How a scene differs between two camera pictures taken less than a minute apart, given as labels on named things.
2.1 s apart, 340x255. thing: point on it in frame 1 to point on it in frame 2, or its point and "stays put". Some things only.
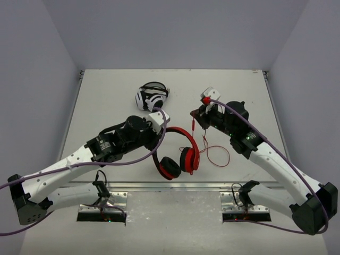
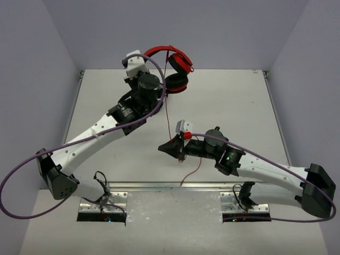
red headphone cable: [193, 126] to [169, 128]
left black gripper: [155, 133] to [129, 78]
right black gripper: [202, 114] to [175, 148]
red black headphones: [189, 160] to [176, 83]
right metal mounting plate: [230, 203] stays put
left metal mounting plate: [116, 202] stays put
